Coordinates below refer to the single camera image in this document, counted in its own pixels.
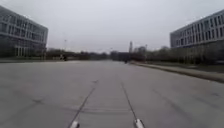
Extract distant tower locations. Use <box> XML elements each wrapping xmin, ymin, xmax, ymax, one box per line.
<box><xmin>128</xmin><ymin>40</ymin><xmax>134</xmax><ymax>54</ymax></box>

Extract grey concrete slab pavement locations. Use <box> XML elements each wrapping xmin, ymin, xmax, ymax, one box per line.
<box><xmin>0</xmin><ymin>59</ymin><xmax>224</xmax><ymax>128</ymax></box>

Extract row of trees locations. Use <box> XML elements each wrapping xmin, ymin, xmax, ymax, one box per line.
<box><xmin>133</xmin><ymin>43</ymin><xmax>224</xmax><ymax>65</ymax></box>
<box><xmin>44</xmin><ymin>48</ymin><xmax>111</xmax><ymax>62</ymax></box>

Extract robot's own part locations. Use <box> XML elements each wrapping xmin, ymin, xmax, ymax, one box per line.
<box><xmin>133</xmin><ymin>118</ymin><xmax>145</xmax><ymax>128</ymax></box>
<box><xmin>68</xmin><ymin>120</ymin><xmax>80</xmax><ymax>128</ymax></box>

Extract grey concrete kerb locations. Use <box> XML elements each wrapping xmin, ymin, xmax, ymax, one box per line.
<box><xmin>129</xmin><ymin>61</ymin><xmax>224</xmax><ymax>84</ymax></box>

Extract grey building with window rows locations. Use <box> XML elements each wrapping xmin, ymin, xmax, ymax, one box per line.
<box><xmin>169</xmin><ymin>8</ymin><xmax>224</xmax><ymax>63</ymax></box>

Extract grass strip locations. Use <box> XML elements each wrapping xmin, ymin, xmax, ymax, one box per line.
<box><xmin>146</xmin><ymin>61</ymin><xmax>224</xmax><ymax>74</ymax></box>

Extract grey glass-fronted building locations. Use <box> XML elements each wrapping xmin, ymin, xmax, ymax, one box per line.
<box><xmin>0</xmin><ymin>4</ymin><xmax>49</xmax><ymax>59</ymax></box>

